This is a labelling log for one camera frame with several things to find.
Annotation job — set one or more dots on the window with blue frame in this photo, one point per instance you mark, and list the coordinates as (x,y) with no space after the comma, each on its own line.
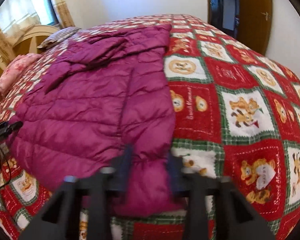
(46,12)

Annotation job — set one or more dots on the striped grey pillow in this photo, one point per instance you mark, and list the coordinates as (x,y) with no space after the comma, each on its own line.
(58,37)

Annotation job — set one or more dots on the magenta puffer jacket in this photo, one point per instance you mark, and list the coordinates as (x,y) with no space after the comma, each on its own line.
(100,95)

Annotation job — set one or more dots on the sheer white curtain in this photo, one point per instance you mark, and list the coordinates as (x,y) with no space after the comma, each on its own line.
(16,18)

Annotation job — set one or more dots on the cream wooden headboard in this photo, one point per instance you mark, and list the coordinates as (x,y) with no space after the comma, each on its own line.
(29,41)

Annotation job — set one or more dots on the brown wooden door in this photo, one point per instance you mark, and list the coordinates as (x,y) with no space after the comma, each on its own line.
(253,29)

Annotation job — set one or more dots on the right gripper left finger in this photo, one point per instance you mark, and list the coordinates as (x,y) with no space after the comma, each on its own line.
(59,217)

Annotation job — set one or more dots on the beige patterned curtain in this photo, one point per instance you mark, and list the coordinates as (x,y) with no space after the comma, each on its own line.
(63,13)

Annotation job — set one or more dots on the pink floral pillow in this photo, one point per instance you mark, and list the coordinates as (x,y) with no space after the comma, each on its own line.
(15,70)

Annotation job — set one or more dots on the silver door handle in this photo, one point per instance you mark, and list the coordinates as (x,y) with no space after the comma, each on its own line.
(266,15)

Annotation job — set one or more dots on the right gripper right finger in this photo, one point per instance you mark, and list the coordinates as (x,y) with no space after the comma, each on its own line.
(235,218)

